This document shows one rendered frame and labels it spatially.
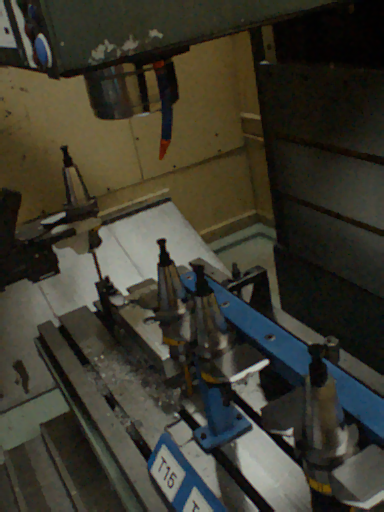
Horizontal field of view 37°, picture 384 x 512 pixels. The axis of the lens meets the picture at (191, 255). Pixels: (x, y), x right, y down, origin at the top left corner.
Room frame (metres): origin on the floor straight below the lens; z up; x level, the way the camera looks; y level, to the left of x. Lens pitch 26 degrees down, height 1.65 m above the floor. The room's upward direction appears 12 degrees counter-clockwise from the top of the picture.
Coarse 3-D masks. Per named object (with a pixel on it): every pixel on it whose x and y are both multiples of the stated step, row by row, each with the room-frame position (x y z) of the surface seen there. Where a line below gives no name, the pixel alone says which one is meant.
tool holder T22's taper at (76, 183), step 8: (64, 168) 0.98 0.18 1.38; (72, 168) 0.98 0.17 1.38; (64, 176) 0.98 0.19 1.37; (72, 176) 0.98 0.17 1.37; (80, 176) 0.99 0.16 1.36; (64, 184) 0.98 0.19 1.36; (72, 184) 0.98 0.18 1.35; (80, 184) 0.98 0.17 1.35; (72, 192) 0.97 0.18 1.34; (80, 192) 0.98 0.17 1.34; (88, 192) 0.99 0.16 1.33; (72, 200) 0.97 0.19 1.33; (80, 200) 0.97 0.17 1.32; (88, 200) 0.98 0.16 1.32
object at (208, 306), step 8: (200, 296) 0.61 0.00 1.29; (208, 296) 0.61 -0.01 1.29; (200, 304) 0.61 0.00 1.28; (208, 304) 0.61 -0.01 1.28; (216, 304) 0.62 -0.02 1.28; (200, 312) 0.61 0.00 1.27; (208, 312) 0.61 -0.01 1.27; (216, 312) 0.61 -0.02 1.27; (200, 320) 0.61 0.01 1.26; (208, 320) 0.61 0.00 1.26; (216, 320) 0.61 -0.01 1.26; (224, 320) 0.62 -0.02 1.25; (200, 328) 0.61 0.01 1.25; (208, 328) 0.61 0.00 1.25; (216, 328) 0.61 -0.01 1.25; (224, 328) 0.61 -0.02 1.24; (200, 336) 0.61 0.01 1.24; (208, 336) 0.60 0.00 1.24; (216, 336) 0.60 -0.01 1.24; (224, 336) 0.61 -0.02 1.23; (200, 344) 0.61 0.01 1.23; (208, 344) 0.60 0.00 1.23; (216, 344) 0.60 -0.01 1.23
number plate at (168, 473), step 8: (160, 456) 0.72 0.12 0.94; (168, 456) 0.71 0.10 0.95; (160, 464) 0.71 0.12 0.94; (168, 464) 0.70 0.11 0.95; (176, 464) 0.69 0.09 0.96; (152, 472) 0.72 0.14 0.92; (160, 472) 0.70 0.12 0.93; (168, 472) 0.69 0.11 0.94; (176, 472) 0.68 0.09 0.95; (184, 472) 0.67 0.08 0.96; (160, 480) 0.69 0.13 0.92; (168, 480) 0.68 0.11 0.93; (176, 480) 0.67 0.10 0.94; (168, 488) 0.67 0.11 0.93; (176, 488) 0.66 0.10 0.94; (168, 496) 0.66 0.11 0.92
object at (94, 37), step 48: (48, 0) 0.68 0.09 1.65; (96, 0) 0.70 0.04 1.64; (144, 0) 0.72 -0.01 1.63; (192, 0) 0.74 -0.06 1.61; (240, 0) 0.77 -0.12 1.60; (288, 0) 0.80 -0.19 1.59; (336, 0) 0.83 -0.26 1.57; (0, 48) 0.94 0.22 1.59; (96, 48) 0.69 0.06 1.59; (144, 48) 0.72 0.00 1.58
